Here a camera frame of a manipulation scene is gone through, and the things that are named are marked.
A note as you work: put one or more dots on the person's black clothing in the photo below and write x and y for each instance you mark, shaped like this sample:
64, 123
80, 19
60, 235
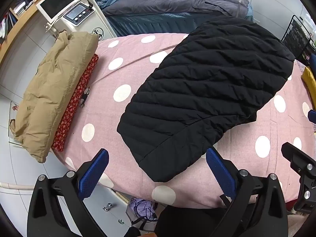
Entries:
190, 221

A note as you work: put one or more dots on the red floral cloth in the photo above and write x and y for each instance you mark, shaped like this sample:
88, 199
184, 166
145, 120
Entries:
74, 103

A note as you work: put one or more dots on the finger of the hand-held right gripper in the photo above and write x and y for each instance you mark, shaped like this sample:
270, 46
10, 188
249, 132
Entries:
300, 161
312, 117

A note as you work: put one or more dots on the black quilted jacket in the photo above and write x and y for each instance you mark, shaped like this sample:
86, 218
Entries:
205, 86

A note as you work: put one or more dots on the white pole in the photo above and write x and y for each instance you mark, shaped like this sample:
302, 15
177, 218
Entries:
242, 0

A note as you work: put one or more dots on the white framed monitor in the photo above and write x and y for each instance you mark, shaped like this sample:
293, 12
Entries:
58, 0

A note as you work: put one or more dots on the white machine cabinet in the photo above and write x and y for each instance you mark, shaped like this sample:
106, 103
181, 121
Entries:
98, 22

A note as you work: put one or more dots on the tan folded jacket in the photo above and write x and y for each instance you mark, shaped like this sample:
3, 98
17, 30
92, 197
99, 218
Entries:
51, 84

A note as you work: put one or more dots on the yellow cloth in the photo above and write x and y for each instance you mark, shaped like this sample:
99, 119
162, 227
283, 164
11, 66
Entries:
309, 81

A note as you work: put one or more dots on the wooden shelf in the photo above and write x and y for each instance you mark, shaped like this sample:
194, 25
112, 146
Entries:
22, 27

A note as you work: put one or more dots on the bed with blue skirt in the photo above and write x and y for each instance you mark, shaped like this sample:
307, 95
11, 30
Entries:
160, 22

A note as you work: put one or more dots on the purple bag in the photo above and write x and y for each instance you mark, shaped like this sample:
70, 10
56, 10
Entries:
142, 208

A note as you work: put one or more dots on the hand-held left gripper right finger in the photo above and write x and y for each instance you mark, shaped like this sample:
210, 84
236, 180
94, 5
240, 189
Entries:
221, 171

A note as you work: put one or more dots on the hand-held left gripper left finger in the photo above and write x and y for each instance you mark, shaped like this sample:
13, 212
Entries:
95, 171

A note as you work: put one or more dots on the pink polka dot blanket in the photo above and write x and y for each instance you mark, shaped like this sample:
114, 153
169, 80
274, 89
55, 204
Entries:
108, 118

